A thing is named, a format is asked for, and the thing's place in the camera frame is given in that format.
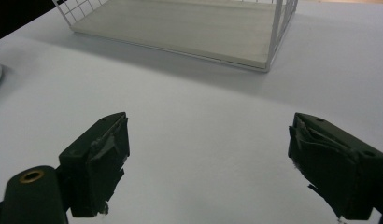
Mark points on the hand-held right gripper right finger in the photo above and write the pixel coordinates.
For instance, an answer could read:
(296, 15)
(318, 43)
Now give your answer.
(336, 168)

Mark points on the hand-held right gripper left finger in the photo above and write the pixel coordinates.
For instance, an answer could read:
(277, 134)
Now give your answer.
(96, 161)

